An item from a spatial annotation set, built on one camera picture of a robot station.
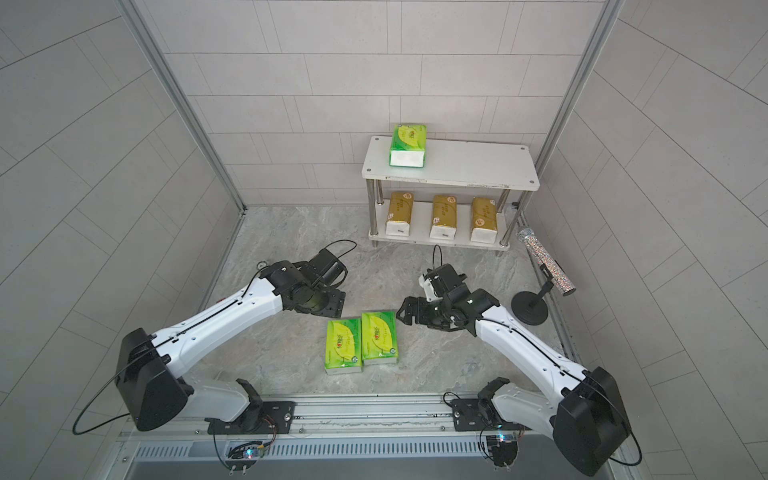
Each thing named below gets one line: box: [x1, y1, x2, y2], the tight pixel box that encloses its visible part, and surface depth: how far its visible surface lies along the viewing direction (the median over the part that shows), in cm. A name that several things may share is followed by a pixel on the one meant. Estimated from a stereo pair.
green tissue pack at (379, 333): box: [361, 311, 399, 365], surface depth 80 cm
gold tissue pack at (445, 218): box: [429, 195, 458, 240], surface depth 100 cm
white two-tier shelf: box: [361, 135, 540, 251], surface depth 86 cm
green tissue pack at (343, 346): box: [324, 318, 363, 375], surface depth 79 cm
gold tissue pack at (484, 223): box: [470, 197, 498, 244], surface depth 98 cm
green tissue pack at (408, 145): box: [389, 124, 427, 168], surface depth 81 cm
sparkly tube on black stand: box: [511, 227, 577, 325], surface depth 80 cm
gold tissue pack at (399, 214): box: [386, 192, 414, 237], surface depth 101 cm
